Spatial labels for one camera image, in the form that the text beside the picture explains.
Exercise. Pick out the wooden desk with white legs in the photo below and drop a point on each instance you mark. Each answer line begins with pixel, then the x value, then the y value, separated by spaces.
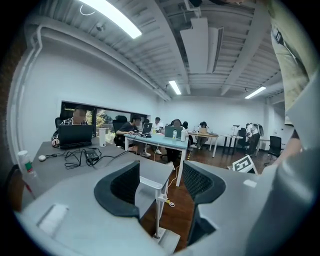
pixel 210 135

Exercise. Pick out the dark framed window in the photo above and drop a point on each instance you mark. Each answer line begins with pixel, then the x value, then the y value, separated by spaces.
pixel 102 115

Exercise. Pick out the black desk lamp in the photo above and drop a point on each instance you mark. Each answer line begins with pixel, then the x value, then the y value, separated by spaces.
pixel 236 130

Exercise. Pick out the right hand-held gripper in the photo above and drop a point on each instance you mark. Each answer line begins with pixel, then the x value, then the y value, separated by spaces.
pixel 245 165

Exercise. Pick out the white computer mouse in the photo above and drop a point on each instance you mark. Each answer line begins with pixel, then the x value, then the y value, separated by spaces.
pixel 42 158

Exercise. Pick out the grey desk with white legs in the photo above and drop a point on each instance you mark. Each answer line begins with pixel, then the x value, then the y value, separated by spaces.
pixel 152 170

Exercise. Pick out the white vertical wall pipes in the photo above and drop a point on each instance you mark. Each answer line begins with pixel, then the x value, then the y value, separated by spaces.
pixel 25 65

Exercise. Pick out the white flask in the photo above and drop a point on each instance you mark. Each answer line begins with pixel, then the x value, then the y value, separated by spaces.
pixel 183 136

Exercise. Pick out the black laptop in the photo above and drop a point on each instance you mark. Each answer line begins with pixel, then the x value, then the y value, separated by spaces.
pixel 75 135

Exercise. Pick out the black power adapter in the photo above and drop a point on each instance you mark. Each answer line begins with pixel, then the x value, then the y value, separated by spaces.
pixel 92 154

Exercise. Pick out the round white ceiling detector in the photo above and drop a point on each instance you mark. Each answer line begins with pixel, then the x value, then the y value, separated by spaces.
pixel 100 26

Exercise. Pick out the white tumbler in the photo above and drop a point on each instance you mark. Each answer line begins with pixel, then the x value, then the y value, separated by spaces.
pixel 103 137

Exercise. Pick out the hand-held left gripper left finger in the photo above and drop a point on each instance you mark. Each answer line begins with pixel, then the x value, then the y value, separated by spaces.
pixel 82 212

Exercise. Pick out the person's right forearm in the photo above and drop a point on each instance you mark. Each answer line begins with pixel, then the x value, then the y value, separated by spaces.
pixel 292 148

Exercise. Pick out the person's beige shirt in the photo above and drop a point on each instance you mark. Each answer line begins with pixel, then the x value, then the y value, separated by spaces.
pixel 290 62

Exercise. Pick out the dark laptop with lid logo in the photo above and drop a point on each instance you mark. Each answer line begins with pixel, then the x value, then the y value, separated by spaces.
pixel 147 128

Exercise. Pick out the long ceiling light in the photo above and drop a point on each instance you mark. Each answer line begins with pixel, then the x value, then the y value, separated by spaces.
pixel 175 87
pixel 255 92
pixel 120 20

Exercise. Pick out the light blue desk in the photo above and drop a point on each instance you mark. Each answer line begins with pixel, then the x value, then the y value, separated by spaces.
pixel 160 141

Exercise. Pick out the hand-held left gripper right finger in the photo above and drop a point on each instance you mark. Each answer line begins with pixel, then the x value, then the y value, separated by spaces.
pixel 225 212

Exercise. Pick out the grey laptop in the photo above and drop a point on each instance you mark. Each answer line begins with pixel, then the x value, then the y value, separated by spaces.
pixel 168 131

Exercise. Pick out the yellow black hazard tape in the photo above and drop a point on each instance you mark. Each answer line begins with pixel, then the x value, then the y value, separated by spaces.
pixel 188 156

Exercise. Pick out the white ceiling air conditioner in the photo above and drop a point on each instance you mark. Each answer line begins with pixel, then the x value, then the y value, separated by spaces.
pixel 195 45

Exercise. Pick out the black chair with chrome frame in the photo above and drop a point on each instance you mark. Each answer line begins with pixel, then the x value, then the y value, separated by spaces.
pixel 275 145

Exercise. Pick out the clear plastic water bottle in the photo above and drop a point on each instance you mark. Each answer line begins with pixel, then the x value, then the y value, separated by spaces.
pixel 27 170

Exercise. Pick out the small white bottle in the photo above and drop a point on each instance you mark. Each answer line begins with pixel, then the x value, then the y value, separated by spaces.
pixel 174 135

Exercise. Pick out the black head-mounted camera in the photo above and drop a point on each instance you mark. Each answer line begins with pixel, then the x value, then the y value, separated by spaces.
pixel 195 2

